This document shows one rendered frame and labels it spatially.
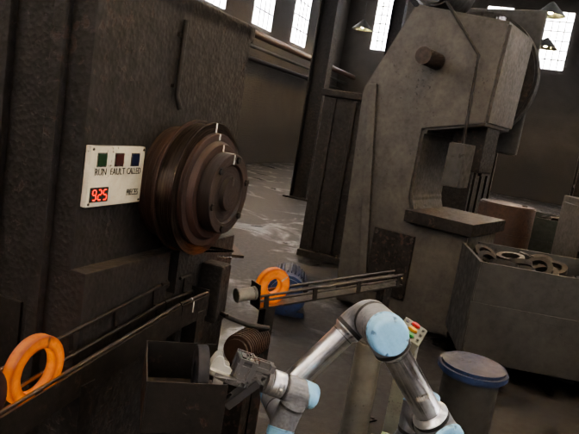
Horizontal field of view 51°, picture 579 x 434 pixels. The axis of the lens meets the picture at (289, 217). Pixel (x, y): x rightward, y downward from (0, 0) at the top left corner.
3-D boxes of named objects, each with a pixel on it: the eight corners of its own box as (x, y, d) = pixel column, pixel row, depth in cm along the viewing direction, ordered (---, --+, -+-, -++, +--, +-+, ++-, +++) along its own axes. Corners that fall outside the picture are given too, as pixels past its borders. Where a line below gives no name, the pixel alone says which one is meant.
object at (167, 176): (145, 260, 197) (163, 115, 189) (214, 241, 240) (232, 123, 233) (162, 264, 194) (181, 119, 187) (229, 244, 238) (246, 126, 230)
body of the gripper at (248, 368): (235, 347, 173) (273, 360, 176) (223, 374, 173) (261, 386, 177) (239, 358, 165) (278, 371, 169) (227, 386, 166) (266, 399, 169)
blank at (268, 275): (263, 308, 258) (267, 311, 255) (249, 280, 251) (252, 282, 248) (290, 287, 263) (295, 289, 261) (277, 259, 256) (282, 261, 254)
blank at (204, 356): (199, 362, 158) (212, 363, 159) (196, 333, 172) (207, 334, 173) (192, 413, 162) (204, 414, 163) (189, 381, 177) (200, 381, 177)
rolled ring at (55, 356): (3, 368, 141) (-8, 364, 142) (19, 424, 150) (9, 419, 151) (58, 321, 156) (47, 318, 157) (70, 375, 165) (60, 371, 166)
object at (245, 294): (232, 300, 250) (233, 286, 248) (251, 297, 255) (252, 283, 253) (239, 305, 245) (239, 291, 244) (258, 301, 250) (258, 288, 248)
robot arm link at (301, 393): (312, 417, 174) (325, 391, 173) (278, 406, 171) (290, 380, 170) (305, 404, 181) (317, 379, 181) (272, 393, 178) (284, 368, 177)
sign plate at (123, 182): (79, 206, 175) (86, 145, 172) (133, 200, 199) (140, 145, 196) (86, 207, 174) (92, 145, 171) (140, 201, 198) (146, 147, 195)
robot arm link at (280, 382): (274, 391, 178) (280, 404, 170) (260, 386, 177) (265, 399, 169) (284, 368, 177) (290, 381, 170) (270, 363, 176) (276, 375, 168)
